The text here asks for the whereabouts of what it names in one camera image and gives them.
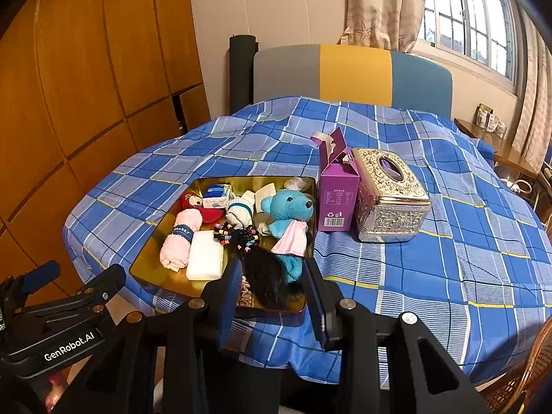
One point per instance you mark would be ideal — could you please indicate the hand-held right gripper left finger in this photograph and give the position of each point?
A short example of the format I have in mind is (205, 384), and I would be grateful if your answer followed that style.
(227, 306)

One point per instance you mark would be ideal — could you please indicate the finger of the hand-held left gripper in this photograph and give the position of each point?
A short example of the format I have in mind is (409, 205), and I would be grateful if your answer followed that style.
(103, 282)
(41, 276)

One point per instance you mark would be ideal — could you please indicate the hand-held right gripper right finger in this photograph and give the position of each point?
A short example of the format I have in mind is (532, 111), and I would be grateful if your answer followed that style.
(317, 315)

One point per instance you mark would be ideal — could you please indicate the brown lace scrunchie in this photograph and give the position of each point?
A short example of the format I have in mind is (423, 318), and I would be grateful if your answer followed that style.
(248, 295)

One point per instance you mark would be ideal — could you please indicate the gold metal tin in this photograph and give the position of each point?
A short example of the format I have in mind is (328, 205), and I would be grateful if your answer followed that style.
(151, 267)

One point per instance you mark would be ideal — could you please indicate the black hair piece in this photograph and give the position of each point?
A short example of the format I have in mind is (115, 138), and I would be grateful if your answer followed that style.
(267, 271)

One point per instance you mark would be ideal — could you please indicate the white sponge block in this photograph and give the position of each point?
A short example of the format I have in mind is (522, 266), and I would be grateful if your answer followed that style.
(205, 256)

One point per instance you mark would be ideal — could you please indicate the pink towel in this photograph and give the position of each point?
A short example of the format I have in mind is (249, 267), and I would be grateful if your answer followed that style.
(179, 241)

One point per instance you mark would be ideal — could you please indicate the red plush sock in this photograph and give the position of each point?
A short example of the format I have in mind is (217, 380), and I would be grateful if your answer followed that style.
(207, 214)

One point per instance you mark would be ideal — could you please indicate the white teal striped sock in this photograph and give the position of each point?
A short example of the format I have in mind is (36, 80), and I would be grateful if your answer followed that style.
(240, 211)

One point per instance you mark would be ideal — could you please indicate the teal plush toy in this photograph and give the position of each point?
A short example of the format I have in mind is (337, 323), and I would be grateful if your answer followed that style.
(284, 211)

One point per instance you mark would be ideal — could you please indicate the blue tissue pack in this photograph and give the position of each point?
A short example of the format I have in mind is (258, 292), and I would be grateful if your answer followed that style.
(217, 196)

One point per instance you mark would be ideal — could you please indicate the beige cloth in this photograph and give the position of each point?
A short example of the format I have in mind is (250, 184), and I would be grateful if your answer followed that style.
(264, 195)

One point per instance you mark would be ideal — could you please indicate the clear plastic bag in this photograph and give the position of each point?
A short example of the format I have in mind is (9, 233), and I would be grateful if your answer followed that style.
(295, 183)

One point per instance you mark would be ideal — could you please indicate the person's left hand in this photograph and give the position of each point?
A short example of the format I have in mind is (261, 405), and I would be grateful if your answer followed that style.
(57, 392)

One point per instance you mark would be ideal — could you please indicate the purple carton box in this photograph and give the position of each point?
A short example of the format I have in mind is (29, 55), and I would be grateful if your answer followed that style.
(338, 198)

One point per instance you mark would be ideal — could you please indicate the blue plaid tablecloth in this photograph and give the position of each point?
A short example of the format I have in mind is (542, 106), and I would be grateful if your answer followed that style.
(431, 276)

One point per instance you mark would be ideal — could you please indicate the ornate silver tissue box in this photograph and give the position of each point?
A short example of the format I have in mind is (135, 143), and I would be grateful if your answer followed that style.
(388, 198)

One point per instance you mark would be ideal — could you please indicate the wooden wardrobe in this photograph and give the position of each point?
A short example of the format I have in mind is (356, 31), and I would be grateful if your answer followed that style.
(86, 73)

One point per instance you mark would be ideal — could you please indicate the rattan chair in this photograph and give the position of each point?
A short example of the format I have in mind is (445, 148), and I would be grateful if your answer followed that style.
(530, 375)

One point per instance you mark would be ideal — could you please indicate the grey yellow blue headboard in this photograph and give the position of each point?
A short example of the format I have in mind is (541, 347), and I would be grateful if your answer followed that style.
(353, 73)

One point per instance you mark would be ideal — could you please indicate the wooden side desk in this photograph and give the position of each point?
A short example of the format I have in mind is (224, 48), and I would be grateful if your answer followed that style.
(500, 149)

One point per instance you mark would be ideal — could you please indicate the cluster of small packets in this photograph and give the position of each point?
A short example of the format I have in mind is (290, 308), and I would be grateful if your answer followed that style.
(490, 120)

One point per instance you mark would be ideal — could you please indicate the beige printed curtain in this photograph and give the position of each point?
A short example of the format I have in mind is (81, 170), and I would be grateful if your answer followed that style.
(534, 108)
(379, 4)

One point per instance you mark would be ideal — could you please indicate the white framed window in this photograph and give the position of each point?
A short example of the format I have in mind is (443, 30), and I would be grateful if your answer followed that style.
(470, 17)

